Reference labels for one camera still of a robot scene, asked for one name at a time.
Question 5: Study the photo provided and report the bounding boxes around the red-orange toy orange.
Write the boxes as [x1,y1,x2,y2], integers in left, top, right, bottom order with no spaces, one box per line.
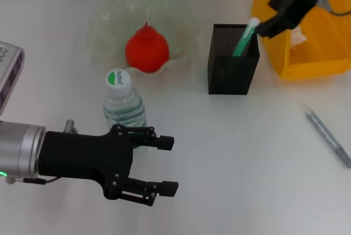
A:
[124,22,170,73]

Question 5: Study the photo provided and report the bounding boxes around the yellow plastic bin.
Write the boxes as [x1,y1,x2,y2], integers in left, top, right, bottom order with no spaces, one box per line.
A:
[251,0,351,81]

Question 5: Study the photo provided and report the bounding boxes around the black mesh pen holder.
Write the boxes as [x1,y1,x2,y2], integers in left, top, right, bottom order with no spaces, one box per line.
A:
[207,23,261,96]

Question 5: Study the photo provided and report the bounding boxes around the clear water bottle green label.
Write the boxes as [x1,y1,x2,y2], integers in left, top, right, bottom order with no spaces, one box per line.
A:
[103,69,148,150]

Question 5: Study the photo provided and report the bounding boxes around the white paper ball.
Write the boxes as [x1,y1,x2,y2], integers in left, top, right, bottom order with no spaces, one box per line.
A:
[290,25,308,53]

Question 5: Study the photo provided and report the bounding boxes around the grey marker pen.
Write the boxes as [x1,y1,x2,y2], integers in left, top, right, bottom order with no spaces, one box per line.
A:
[304,103,351,169]

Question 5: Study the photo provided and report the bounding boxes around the silver metal connector stub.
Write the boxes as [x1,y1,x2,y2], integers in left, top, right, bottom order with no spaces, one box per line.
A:
[63,119,79,135]

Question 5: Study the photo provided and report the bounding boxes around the pale green glass fruit plate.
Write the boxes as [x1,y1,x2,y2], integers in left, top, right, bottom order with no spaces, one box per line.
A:
[86,0,202,78]

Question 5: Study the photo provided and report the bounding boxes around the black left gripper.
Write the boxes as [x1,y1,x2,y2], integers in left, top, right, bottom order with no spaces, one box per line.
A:
[38,125,175,200]

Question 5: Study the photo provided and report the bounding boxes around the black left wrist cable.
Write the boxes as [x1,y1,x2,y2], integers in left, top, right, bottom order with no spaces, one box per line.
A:
[5,175,60,186]

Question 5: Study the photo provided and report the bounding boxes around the green pen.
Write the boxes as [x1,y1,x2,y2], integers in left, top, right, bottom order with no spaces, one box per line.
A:
[232,17,260,57]

